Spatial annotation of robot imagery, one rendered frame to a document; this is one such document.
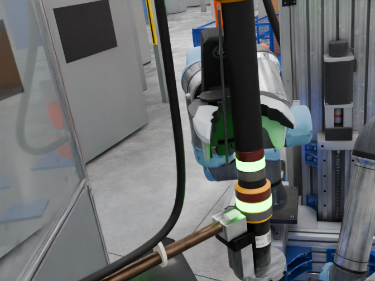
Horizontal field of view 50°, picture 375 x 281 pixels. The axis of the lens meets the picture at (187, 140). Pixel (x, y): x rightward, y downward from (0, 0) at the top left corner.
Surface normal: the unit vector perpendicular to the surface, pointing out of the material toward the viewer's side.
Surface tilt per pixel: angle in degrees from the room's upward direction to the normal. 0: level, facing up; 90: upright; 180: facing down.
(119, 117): 90
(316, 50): 90
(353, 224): 66
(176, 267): 41
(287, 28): 90
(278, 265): 0
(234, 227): 90
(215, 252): 0
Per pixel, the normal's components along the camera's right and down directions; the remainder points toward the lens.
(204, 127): -0.70, -0.50
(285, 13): -0.04, 0.38
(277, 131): -0.88, 0.34
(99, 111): 0.88, 0.07
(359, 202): -0.63, -0.04
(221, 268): -0.14, -0.92
